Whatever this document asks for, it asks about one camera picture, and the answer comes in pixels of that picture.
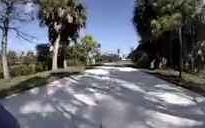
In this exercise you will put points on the small light green tree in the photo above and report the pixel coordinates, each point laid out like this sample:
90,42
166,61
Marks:
89,45

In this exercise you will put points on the pale concrete road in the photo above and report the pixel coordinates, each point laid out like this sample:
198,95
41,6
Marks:
113,90

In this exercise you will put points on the dark palm tree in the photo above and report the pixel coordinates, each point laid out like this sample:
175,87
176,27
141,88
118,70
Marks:
65,50

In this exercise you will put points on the tall palm tree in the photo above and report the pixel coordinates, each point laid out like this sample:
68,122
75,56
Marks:
56,46

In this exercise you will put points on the low bushes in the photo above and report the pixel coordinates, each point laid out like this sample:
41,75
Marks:
21,68

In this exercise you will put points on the dense wood of palm trees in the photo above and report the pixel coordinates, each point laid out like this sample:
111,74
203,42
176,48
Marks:
176,30

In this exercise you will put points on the grass verge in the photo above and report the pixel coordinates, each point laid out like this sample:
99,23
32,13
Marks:
193,80
20,82

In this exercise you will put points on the bare leaning tree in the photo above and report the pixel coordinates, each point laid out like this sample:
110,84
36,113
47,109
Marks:
4,50

